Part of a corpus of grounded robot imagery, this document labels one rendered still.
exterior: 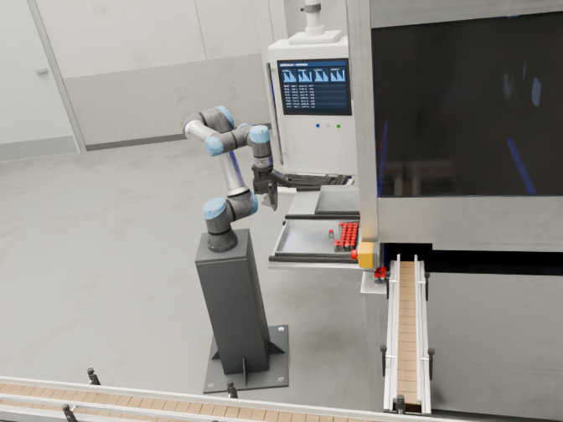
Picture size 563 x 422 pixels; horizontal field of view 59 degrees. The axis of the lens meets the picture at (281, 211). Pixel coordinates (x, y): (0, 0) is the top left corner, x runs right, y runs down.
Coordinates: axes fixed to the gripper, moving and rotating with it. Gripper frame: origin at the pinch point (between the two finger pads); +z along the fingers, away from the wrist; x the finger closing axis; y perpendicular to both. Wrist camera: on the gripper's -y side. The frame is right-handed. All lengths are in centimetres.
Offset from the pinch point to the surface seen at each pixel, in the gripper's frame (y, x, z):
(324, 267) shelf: -19.9, 11.0, 21.7
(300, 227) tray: -4.4, -18.7, 21.4
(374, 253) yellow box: -40.9, 21.5, 6.7
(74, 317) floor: 165, -41, 109
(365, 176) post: -38.5, 12.5, -20.3
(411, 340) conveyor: -54, 54, 17
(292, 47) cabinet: 6, -91, -45
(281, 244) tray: 1.3, -4.2, 21.4
